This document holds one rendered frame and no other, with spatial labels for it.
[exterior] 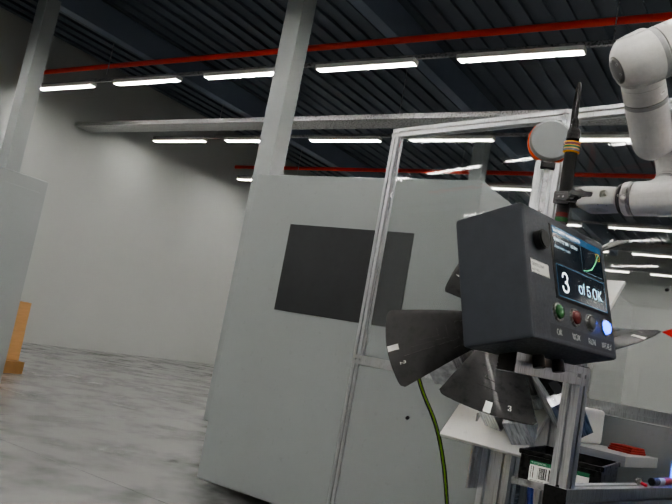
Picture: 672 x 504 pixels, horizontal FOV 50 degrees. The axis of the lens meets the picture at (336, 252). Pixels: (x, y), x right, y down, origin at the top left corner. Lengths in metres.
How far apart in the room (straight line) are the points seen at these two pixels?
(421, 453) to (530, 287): 2.04
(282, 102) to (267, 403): 4.53
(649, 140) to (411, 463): 1.74
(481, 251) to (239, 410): 3.70
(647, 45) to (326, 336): 3.15
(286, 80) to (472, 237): 7.39
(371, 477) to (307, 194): 2.06
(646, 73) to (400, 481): 2.03
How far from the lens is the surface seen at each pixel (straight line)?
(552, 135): 2.74
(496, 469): 2.06
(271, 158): 8.11
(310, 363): 4.34
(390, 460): 3.08
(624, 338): 1.77
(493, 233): 1.03
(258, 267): 4.68
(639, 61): 1.47
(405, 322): 2.02
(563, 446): 1.27
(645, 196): 1.84
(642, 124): 1.72
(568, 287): 1.09
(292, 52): 8.49
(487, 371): 1.78
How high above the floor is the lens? 1.01
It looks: 7 degrees up
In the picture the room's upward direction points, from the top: 10 degrees clockwise
